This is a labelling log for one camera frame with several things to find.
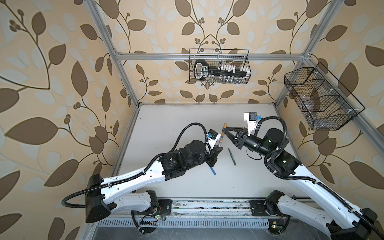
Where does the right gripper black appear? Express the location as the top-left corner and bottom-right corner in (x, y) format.
(223, 126), (273, 161)

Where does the brown pen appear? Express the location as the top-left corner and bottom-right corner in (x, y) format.
(218, 132), (225, 147)

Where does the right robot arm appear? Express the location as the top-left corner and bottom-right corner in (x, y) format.
(223, 116), (384, 240)

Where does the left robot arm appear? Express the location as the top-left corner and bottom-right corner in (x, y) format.
(61, 123), (223, 224)

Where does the green pen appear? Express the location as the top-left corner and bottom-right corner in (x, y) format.
(228, 148), (237, 166)

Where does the black tool in basket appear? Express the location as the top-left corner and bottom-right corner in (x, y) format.
(193, 60), (251, 80)

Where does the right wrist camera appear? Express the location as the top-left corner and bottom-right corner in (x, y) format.
(244, 112), (262, 135)

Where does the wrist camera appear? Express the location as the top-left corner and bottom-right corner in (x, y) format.
(244, 112), (262, 135)
(207, 129), (222, 149)

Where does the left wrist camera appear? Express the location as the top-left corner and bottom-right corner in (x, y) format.
(207, 129), (222, 149)

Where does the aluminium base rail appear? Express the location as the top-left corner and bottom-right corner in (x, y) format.
(89, 197), (337, 229)

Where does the back wire basket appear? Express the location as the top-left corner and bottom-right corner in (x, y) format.
(189, 48), (252, 85)

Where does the wire basket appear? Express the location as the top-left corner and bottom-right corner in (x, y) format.
(189, 48), (252, 85)
(284, 62), (366, 131)

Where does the right wire basket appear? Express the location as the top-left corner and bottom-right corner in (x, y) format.
(284, 62), (366, 131)

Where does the aluminium frame back bar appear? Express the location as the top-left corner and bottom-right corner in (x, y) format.
(115, 52), (307, 61)

